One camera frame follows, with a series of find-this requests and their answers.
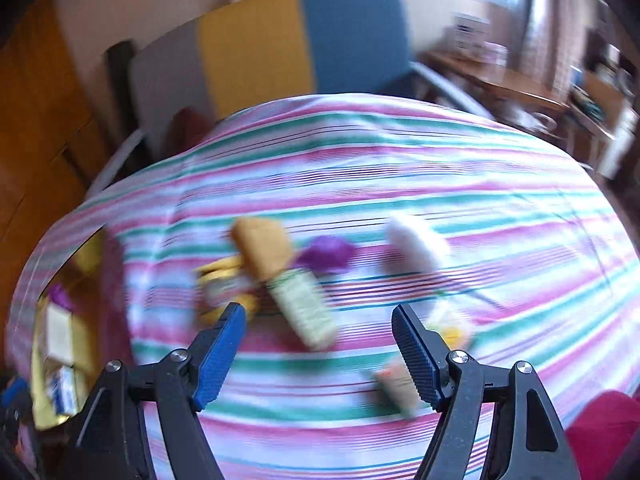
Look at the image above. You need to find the striped bedsheet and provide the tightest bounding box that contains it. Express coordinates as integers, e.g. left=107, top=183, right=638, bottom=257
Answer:
left=5, top=92, right=640, bottom=480

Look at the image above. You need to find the yellow plush toy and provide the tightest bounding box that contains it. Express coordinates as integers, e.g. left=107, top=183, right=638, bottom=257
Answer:
left=195, top=255, right=261, bottom=326

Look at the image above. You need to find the wooden wardrobe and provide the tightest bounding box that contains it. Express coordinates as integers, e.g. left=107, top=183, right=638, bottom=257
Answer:
left=0, top=0, right=116, bottom=241

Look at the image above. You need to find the cream packet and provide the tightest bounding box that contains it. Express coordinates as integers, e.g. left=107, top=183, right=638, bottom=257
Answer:
left=42, top=305, right=76, bottom=361

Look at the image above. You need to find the cluttered shelf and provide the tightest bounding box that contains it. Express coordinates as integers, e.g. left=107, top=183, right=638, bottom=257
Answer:
left=567, top=30, right=640, bottom=181

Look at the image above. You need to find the red garment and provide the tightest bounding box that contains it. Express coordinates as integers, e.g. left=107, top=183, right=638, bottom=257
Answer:
left=565, top=390, right=640, bottom=480

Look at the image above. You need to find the black upright post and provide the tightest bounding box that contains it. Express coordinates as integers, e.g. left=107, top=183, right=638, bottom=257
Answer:
left=107, top=40, right=151, bottom=161

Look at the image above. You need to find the dark red cloth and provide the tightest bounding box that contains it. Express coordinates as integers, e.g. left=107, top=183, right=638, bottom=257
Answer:
left=167, top=105, right=216, bottom=153

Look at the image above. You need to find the orange and white plush toy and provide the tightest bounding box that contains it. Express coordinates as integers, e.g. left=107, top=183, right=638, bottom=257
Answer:
left=230, top=217, right=293, bottom=281

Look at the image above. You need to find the white bed rail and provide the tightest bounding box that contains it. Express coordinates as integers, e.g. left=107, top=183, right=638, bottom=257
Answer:
left=85, top=127, right=151, bottom=196
left=410, top=62, right=496, bottom=121

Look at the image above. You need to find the plaid curtain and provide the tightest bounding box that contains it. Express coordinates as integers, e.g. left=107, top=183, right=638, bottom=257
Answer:
left=520, top=0, right=601, bottom=106

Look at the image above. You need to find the green white carton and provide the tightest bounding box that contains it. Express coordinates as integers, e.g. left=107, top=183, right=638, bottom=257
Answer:
left=265, top=267, right=338, bottom=351

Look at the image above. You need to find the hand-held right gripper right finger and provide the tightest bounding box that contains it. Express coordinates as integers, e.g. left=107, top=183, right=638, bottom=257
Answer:
left=391, top=302, right=583, bottom=480

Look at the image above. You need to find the orange green snack packet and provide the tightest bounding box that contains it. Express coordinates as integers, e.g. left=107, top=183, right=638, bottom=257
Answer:
left=372, top=357, right=421, bottom=416

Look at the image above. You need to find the grey headboard panel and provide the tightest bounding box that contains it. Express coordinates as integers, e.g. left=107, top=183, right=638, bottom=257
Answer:
left=127, top=22, right=221, bottom=161

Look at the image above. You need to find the white cup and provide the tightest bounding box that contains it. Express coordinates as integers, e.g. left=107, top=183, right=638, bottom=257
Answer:
left=525, top=110, right=558, bottom=133

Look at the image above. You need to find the blue white carton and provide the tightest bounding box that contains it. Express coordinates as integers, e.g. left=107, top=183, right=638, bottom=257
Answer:
left=45, top=365, right=81, bottom=416

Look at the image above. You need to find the purple wrapper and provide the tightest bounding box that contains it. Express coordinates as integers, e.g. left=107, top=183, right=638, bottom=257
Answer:
left=295, top=235, right=353, bottom=273
left=47, top=282, right=73, bottom=311

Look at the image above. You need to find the white carton on desk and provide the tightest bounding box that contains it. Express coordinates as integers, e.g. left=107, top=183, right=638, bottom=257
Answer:
left=452, top=12, right=493, bottom=53

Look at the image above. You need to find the small yellow white packet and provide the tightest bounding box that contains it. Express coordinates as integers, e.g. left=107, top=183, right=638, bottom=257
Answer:
left=427, top=302, right=476, bottom=348

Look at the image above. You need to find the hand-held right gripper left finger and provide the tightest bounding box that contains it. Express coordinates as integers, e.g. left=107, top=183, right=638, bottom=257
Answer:
left=62, top=301, right=248, bottom=480

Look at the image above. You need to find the wooden desk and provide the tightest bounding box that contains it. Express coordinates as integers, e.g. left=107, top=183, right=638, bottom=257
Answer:
left=420, top=50, right=571, bottom=111

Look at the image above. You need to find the gold metal tin box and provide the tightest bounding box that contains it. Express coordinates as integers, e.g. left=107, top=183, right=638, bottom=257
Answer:
left=10, top=225, right=133, bottom=431

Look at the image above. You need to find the yellow headboard panel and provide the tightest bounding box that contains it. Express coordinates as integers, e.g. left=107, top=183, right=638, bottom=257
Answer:
left=197, top=0, right=316, bottom=118

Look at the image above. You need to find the blue headboard panel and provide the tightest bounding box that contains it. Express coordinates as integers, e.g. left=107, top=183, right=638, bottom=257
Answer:
left=300, top=0, right=421, bottom=96

